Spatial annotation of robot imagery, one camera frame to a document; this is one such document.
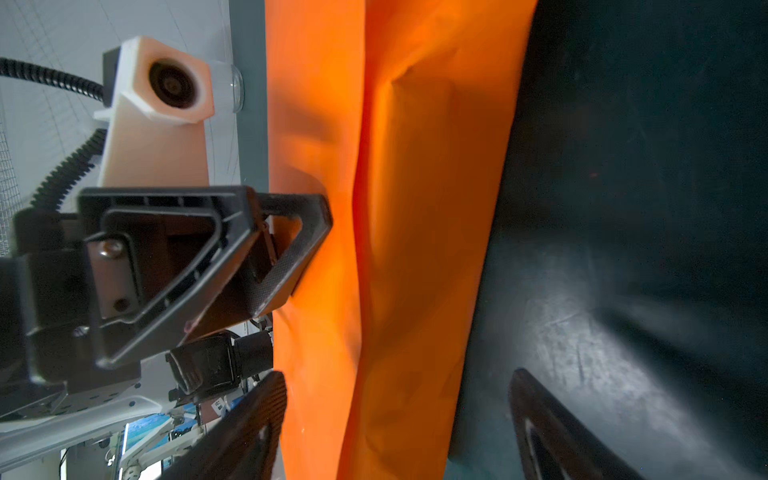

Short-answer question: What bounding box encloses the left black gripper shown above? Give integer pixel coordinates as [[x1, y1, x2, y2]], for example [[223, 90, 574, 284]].
[[12, 186, 261, 384]]

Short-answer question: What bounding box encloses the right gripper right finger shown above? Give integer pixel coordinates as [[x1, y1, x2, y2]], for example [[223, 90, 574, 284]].
[[508, 368, 641, 479]]

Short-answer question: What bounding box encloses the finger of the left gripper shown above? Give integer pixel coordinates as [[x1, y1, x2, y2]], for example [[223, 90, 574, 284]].
[[239, 193, 333, 317]]

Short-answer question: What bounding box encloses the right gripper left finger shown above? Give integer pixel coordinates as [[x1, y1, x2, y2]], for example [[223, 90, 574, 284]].
[[161, 371, 287, 480]]

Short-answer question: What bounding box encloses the orange wrapping paper sheet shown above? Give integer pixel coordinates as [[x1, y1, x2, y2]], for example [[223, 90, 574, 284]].
[[265, 1, 536, 479]]

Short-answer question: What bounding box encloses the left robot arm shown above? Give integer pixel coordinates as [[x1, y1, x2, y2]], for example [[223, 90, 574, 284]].
[[1, 117, 332, 453]]

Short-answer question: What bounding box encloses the green lidded glass jar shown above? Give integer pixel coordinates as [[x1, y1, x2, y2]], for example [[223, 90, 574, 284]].
[[209, 61, 244, 116]]

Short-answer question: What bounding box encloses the green table mat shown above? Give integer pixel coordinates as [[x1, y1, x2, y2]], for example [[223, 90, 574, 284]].
[[230, 1, 767, 479]]

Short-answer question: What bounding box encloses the white wire basket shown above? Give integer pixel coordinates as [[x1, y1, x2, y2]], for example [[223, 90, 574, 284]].
[[0, 113, 24, 257]]

